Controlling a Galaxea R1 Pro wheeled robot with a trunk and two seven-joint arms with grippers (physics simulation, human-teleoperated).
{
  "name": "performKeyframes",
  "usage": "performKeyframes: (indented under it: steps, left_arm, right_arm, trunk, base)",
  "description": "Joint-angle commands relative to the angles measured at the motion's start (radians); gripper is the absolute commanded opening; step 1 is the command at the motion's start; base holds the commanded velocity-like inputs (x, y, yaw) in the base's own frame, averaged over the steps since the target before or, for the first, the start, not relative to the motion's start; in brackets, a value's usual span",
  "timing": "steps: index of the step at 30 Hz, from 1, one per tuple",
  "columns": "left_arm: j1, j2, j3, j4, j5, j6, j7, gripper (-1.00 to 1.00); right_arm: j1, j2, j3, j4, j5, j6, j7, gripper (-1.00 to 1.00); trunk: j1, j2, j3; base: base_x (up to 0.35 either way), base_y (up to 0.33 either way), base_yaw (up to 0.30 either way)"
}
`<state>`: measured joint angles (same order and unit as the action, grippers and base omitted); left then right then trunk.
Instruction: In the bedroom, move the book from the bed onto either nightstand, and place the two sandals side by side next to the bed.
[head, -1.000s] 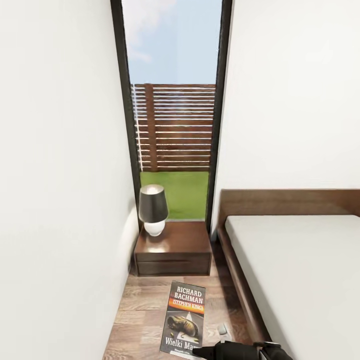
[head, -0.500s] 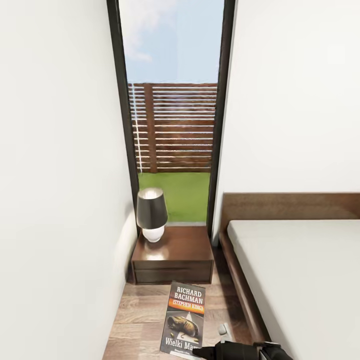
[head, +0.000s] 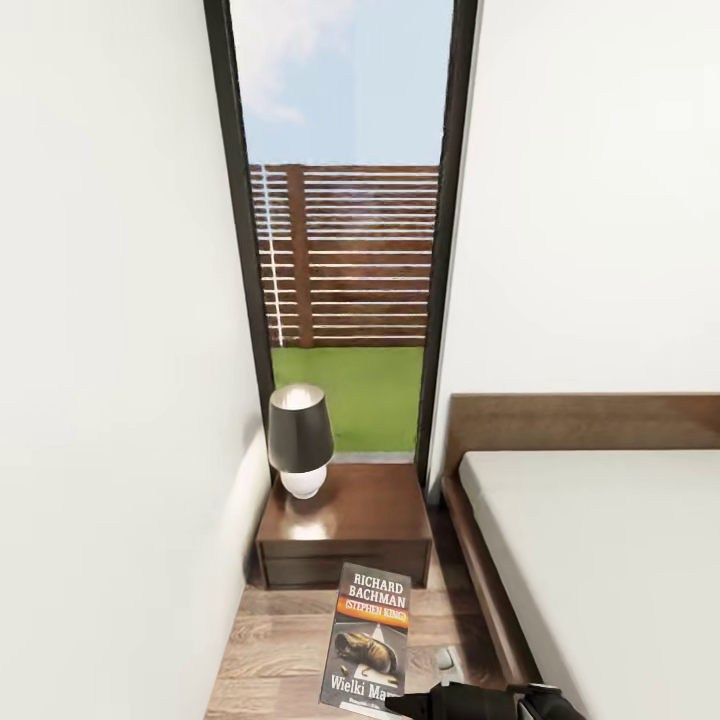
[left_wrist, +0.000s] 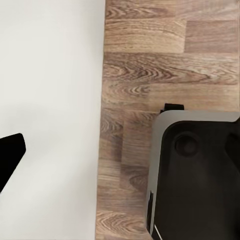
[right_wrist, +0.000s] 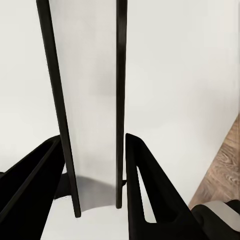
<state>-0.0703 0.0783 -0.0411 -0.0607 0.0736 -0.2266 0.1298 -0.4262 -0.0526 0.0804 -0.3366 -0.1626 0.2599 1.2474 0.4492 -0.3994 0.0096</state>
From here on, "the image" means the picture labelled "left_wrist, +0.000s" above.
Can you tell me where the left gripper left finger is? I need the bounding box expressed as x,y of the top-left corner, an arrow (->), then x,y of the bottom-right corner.
0,133 -> 26,193

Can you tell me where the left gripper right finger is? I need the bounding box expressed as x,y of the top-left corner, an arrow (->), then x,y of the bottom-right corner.
224,133 -> 240,172

